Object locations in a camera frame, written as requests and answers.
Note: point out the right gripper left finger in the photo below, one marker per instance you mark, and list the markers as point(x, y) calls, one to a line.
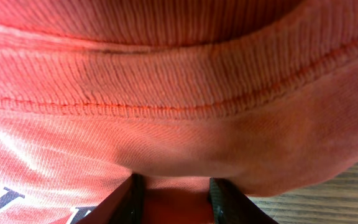
point(123, 206)

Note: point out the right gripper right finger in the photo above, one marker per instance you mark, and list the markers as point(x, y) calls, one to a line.
point(231, 206)

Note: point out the red t-shirt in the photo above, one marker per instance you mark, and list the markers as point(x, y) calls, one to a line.
point(263, 94)

